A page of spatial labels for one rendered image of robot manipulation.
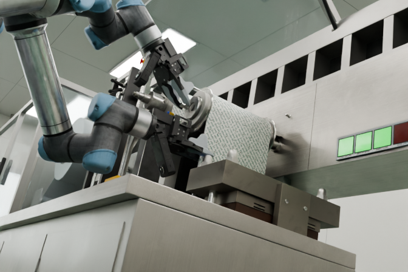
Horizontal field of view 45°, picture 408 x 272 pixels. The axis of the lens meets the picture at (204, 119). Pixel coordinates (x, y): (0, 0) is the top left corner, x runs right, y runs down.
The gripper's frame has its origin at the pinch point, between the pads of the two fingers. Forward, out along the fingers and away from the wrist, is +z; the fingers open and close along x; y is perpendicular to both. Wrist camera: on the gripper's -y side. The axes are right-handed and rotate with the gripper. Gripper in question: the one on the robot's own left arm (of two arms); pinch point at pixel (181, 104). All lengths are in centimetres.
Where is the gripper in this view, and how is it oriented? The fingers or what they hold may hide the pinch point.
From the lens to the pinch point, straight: 148.5
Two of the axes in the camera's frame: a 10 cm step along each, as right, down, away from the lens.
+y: 6.6, -4.6, 6.0
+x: -5.6, 2.4, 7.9
